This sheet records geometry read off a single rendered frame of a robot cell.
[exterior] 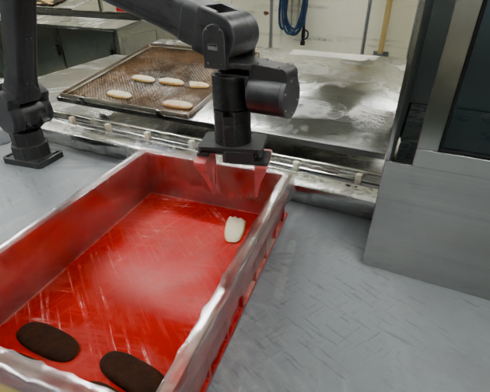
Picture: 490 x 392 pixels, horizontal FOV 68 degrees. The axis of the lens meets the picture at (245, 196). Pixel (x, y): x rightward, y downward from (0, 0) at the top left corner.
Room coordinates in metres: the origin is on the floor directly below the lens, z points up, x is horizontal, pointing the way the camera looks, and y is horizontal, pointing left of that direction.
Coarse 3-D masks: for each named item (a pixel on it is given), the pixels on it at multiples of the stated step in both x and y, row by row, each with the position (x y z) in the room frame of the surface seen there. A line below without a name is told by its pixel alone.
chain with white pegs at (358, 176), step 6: (72, 120) 1.04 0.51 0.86; (108, 126) 0.98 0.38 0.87; (144, 132) 0.92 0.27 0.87; (150, 132) 0.92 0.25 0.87; (150, 138) 0.92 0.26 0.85; (192, 144) 0.85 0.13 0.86; (294, 162) 0.74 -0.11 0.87; (294, 168) 0.73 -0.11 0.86; (360, 174) 0.68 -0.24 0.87; (360, 180) 0.67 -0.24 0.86
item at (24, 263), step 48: (96, 192) 0.53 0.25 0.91; (144, 192) 0.65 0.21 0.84; (192, 192) 0.64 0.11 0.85; (240, 192) 0.61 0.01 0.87; (288, 192) 0.54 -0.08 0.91; (48, 240) 0.43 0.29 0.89; (0, 288) 0.34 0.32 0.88; (240, 288) 0.32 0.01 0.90; (192, 336) 0.24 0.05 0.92; (0, 384) 0.20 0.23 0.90; (48, 384) 0.19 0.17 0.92; (96, 384) 0.19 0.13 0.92; (192, 384) 0.20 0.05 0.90
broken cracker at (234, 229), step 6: (234, 216) 0.57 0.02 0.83; (228, 222) 0.56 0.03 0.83; (234, 222) 0.55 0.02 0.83; (240, 222) 0.55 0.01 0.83; (228, 228) 0.54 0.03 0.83; (234, 228) 0.54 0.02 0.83; (240, 228) 0.54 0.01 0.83; (228, 234) 0.52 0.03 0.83; (234, 234) 0.52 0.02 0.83; (240, 234) 0.52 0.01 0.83; (228, 240) 0.51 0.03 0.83; (234, 240) 0.51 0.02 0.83
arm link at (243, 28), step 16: (112, 0) 0.62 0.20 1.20; (128, 0) 0.60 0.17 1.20; (144, 0) 0.59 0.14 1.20; (160, 0) 0.57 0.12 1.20; (176, 0) 0.55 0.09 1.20; (192, 0) 0.55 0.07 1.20; (208, 0) 0.57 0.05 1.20; (144, 16) 0.59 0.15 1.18; (160, 16) 0.57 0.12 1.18; (176, 16) 0.55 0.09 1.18; (192, 16) 0.53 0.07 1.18; (208, 16) 0.52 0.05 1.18; (224, 16) 0.51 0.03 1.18; (240, 16) 0.54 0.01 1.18; (176, 32) 0.55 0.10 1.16; (192, 32) 0.53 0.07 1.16; (240, 32) 0.51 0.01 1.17; (256, 32) 0.55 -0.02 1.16; (192, 48) 0.54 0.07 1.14; (240, 48) 0.52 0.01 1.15
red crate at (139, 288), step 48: (96, 240) 0.51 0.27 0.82; (144, 240) 0.51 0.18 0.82; (192, 240) 0.51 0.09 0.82; (240, 240) 0.51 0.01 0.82; (48, 288) 0.40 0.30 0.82; (96, 288) 0.40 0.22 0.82; (144, 288) 0.40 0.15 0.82; (192, 288) 0.40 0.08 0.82; (0, 336) 0.31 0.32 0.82; (96, 336) 0.31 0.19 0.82; (144, 336) 0.31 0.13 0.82
